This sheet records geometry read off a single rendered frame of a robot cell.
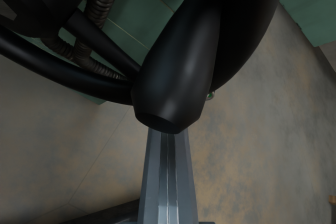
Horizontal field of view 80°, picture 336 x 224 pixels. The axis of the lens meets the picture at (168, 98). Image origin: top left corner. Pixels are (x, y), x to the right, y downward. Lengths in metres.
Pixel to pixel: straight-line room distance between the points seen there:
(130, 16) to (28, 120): 0.66
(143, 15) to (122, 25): 0.06
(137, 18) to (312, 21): 0.27
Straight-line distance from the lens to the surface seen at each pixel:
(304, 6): 0.33
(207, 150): 1.34
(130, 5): 0.39
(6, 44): 0.28
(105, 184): 1.01
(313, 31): 0.36
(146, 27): 0.41
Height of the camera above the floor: 0.95
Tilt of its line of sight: 54 degrees down
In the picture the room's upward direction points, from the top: 72 degrees clockwise
